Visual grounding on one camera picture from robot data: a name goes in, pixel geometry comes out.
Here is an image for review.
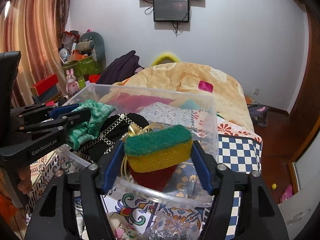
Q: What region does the green knitted cloth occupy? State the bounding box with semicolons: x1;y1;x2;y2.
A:
66;100;116;151

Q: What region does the green yellow sponge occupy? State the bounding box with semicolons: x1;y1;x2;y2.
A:
124;125;193;173

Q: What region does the bagged grey knitted item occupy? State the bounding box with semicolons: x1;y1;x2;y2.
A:
138;213;200;240

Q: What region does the person's left hand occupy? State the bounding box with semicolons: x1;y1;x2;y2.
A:
17;166;32;194

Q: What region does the red gift box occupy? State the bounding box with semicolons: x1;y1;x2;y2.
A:
30;74;58;96

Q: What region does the yellow ball on floor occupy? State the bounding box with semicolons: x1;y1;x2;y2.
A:
271;183;277;190

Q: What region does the pink toy on floor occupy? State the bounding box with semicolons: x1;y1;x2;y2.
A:
280;185;293;203

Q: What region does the pink bunny plush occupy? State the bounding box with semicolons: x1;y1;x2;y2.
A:
66;68;80;97

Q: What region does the patchwork patterned bedspread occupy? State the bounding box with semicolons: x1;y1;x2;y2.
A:
23;118;262;233

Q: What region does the green cardboard box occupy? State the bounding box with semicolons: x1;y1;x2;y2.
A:
62;56;103;80

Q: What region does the dark purple clothing pile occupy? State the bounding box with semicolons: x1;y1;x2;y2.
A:
96;50;144;85

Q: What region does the pink striped curtain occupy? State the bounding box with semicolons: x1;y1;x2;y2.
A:
1;0;70;107

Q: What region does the grey plush toy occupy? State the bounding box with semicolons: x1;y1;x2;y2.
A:
75;31;105;63

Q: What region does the wooden door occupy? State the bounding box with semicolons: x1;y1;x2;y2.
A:
287;4;320;165

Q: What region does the clear plastic storage box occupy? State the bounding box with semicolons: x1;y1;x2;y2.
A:
66;84;219;207

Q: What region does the purple bag on floor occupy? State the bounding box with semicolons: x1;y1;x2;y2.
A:
248;105;269;127

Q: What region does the yellow foam hoop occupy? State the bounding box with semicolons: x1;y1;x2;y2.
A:
151;53;180;67

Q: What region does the beige patterned blanket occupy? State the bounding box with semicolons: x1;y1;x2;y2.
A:
115;62;254;132

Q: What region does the small black wall monitor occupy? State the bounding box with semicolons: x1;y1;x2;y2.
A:
153;0;190;23

